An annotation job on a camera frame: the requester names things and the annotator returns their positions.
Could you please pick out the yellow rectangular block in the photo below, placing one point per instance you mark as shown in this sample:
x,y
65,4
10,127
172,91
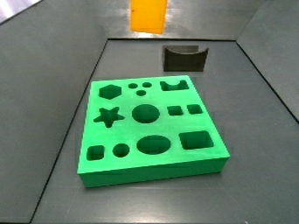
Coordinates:
x,y
148,16

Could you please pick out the green shape sorting board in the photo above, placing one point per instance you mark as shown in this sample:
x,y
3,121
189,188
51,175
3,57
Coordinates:
x,y
148,131

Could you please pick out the black curved fixture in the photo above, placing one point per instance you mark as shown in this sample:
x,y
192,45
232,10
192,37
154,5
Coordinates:
x,y
184,58

